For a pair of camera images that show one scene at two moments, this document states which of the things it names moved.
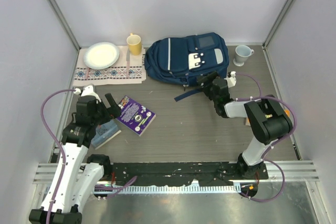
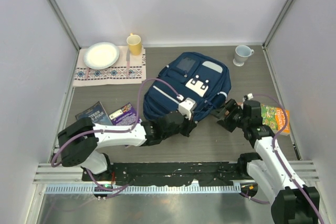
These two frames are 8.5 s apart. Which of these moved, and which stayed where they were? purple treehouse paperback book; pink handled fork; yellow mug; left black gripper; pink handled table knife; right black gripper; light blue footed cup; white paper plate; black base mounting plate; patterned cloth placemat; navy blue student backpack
Moved: right black gripper; purple treehouse paperback book; left black gripper; navy blue student backpack
Stayed: light blue footed cup; patterned cloth placemat; black base mounting plate; yellow mug; pink handled table knife; pink handled fork; white paper plate
